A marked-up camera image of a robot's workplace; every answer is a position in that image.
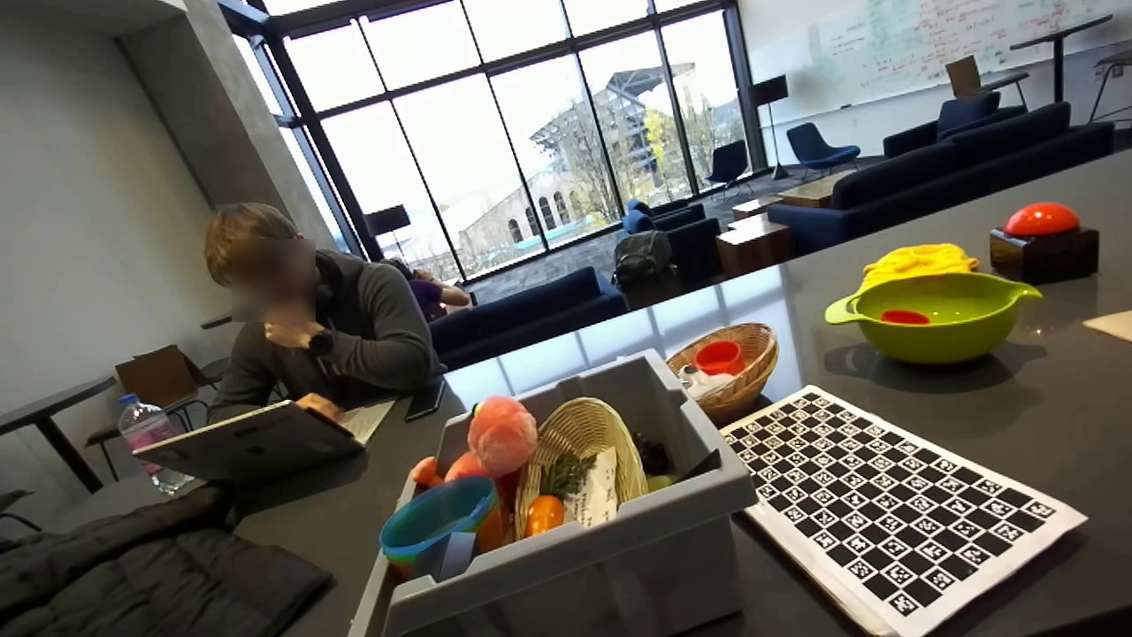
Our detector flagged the long dark sofa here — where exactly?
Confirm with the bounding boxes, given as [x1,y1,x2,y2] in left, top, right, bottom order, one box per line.
[764,97,1117,257]

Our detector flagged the red dome button black box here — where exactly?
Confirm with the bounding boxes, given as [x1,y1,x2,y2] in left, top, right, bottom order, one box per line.
[988,199,1104,286]

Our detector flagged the white paper sheet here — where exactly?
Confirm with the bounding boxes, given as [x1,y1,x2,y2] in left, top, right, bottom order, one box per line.
[343,399,400,449]

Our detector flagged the yellow plastic item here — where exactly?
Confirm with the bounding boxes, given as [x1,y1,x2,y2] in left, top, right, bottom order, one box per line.
[856,241,982,293]

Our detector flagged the grey plastic bin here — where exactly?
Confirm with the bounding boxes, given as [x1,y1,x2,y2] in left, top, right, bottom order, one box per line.
[347,345,764,637]

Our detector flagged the blue plastic cup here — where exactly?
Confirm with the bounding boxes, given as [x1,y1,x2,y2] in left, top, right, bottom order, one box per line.
[374,474,504,585]

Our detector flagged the green plastic bowl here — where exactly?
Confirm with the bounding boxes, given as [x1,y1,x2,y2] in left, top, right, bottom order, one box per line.
[820,270,1048,366]

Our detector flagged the grey laptop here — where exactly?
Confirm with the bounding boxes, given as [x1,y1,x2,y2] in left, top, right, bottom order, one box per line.
[130,394,366,484]

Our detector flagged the dark side table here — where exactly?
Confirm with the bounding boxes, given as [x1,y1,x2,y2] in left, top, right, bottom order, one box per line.
[0,370,120,494]

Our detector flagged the clear water bottle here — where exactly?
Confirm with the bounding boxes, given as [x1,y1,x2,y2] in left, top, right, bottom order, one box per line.
[114,389,204,499]

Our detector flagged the white toy food piece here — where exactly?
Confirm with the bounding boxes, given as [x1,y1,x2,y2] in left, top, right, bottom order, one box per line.
[564,447,623,529]

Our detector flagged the dark blue couch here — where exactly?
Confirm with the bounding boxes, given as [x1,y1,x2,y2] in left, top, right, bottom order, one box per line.
[425,264,630,365]

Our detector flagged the blue armchair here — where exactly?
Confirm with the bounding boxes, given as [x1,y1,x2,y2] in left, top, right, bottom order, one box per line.
[785,119,863,169]

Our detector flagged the orange toy fruit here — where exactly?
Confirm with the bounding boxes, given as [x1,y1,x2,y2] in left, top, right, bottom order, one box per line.
[521,490,568,536]

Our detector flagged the seated person purple top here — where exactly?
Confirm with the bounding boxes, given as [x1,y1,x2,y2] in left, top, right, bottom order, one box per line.
[393,257,474,325]

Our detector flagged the checkerboard calibration board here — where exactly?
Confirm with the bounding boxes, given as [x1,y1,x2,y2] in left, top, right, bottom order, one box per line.
[718,382,1093,637]

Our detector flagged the red plastic cup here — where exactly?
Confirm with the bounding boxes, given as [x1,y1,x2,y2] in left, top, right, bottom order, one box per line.
[691,335,750,379]

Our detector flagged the seated person grey sweater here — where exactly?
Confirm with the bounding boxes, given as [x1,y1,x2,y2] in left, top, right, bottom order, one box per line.
[202,199,445,418]

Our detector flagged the brown cardboard box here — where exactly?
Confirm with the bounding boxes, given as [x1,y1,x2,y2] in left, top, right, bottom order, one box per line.
[114,338,208,410]

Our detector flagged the black tall table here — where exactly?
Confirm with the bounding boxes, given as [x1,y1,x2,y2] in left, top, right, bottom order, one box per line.
[1007,11,1117,105]

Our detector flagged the wooden coffee table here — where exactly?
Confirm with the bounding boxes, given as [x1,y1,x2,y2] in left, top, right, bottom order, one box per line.
[715,210,792,276]

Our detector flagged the pink peach toy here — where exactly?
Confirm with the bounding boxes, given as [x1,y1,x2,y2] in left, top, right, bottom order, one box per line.
[463,394,540,476]

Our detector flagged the black padded jacket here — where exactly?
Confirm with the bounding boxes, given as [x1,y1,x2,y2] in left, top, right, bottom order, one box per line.
[0,476,336,637]

